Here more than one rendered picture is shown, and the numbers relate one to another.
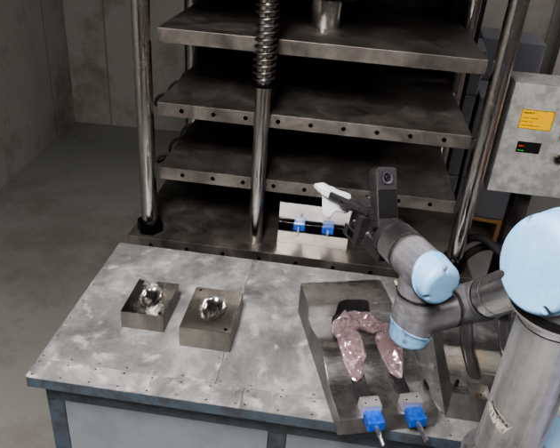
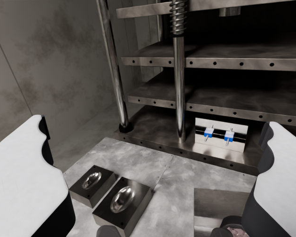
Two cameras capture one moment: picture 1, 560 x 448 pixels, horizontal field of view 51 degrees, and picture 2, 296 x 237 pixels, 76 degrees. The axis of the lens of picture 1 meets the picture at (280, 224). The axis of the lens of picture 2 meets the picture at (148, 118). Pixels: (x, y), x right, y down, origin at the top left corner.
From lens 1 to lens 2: 1.13 m
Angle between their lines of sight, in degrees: 24
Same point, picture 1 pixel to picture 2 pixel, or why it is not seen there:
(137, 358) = not seen: hidden behind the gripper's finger
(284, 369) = not seen: outside the picture
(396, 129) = (291, 59)
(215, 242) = (157, 139)
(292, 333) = (183, 231)
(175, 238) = (136, 136)
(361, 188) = (256, 109)
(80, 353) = not seen: hidden behind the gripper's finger
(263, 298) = (170, 188)
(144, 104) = (110, 58)
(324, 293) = (211, 203)
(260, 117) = (176, 59)
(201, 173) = (148, 99)
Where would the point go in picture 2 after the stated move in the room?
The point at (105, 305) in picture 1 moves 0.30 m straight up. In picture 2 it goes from (74, 178) to (53, 130)
